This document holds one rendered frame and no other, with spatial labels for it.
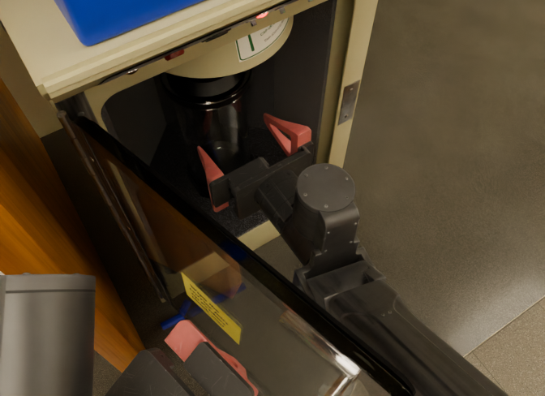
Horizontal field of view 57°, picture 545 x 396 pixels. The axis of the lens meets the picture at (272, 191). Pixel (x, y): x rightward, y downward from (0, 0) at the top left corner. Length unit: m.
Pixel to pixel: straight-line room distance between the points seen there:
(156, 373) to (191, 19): 0.20
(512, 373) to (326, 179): 1.45
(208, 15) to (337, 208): 0.26
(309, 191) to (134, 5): 0.28
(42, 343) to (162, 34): 0.15
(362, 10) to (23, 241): 0.37
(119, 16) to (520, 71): 0.97
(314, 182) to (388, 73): 0.59
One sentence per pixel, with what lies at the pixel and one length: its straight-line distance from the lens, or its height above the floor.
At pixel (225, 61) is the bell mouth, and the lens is 0.49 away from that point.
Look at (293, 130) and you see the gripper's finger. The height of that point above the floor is 1.19.
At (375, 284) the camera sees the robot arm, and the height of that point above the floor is 1.22.
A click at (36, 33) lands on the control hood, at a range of 0.27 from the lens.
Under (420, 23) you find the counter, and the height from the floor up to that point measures 0.94.
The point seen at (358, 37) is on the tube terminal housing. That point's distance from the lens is 0.56.
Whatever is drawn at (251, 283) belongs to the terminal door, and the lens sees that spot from 0.32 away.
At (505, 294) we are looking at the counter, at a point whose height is 0.94.
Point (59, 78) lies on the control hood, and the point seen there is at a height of 1.51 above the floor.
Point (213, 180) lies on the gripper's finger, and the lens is 0.57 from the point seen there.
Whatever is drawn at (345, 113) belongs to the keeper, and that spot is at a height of 1.18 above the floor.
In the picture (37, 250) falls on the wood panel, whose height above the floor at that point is 1.36.
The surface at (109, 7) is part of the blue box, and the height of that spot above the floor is 1.53.
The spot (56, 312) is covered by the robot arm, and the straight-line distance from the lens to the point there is 0.24.
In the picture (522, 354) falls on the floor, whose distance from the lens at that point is 1.90.
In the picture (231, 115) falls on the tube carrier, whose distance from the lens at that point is 0.62.
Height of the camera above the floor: 1.67
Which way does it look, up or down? 59 degrees down
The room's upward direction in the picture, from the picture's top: straight up
